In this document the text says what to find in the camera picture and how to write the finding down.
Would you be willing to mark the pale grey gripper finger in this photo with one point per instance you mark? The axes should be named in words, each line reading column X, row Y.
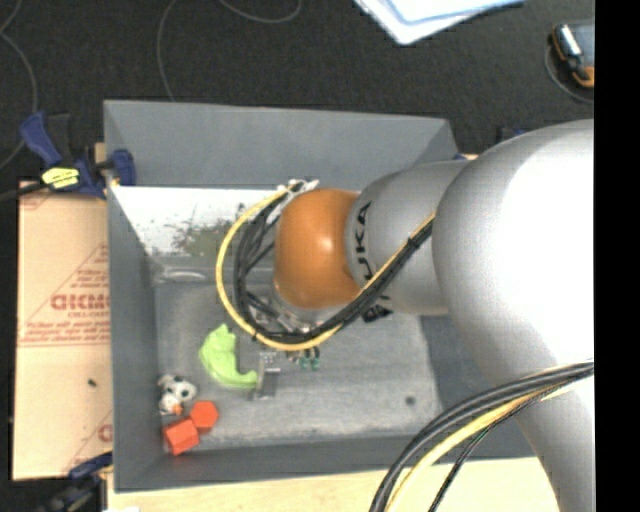
column 257, row 387
column 271, row 382

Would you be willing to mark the light green toy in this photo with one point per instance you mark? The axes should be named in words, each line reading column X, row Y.
column 222, row 357

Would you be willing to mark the orange-red hexagonal block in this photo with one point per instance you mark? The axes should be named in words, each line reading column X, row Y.
column 205, row 416

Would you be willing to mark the grey metal bin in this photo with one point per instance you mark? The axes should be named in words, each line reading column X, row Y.
column 350, row 400

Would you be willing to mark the black and white toy animal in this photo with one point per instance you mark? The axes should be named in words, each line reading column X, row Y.
column 175, row 392

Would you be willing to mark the orange-red cube block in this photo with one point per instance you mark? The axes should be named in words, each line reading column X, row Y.
column 181, row 437

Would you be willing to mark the brown cardboard board, red print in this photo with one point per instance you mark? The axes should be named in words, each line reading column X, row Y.
column 60, row 280

